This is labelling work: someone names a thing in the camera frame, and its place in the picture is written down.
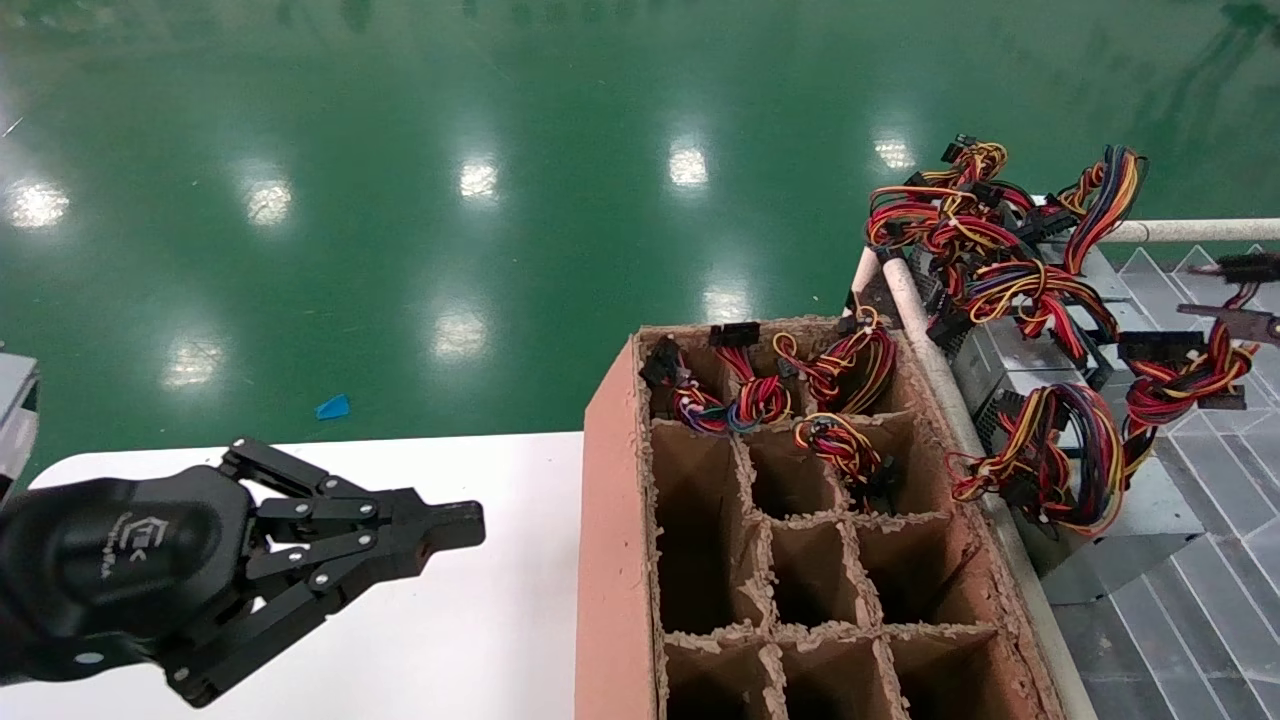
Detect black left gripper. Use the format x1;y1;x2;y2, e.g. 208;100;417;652
0;437;486;709

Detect grey power supply red-yellow harness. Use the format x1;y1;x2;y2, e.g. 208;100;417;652
1040;250;1280;606

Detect brown cardboard divider box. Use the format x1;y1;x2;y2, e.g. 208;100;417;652
575;315;1096;720

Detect power supply pink-purple harness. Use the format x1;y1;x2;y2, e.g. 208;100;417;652
638;335;736;438

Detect power supply red harness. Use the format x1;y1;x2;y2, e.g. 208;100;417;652
708;320;796;433

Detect beige rack pipe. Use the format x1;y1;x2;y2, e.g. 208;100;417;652
880;255;1101;720
1100;218;1280;244
845;245;883;316

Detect grey power supply blue-orange harness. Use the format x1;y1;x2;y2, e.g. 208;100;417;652
1035;145;1149;301

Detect clear acrylic divider tray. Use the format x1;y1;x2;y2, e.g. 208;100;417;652
1050;240;1280;720

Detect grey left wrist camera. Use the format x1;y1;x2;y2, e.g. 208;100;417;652
0;350;41;493

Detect power supplies with cable bundles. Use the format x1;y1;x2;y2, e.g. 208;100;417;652
865;133;1036;263

